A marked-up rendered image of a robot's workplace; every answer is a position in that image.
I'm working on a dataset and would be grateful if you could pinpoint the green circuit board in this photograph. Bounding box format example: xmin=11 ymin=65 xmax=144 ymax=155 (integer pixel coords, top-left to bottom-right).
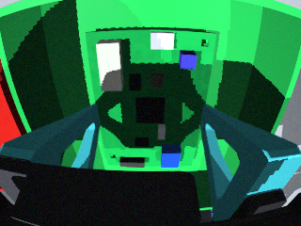
xmin=86 ymin=29 xmax=216 ymax=168

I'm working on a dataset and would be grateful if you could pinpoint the red bin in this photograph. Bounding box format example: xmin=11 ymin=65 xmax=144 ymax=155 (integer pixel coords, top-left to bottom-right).
xmin=0 ymin=58 xmax=27 ymax=148

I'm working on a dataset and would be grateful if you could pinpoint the green bin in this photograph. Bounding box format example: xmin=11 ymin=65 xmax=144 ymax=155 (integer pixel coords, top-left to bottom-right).
xmin=0 ymin=0 xmax=301 ymax=210

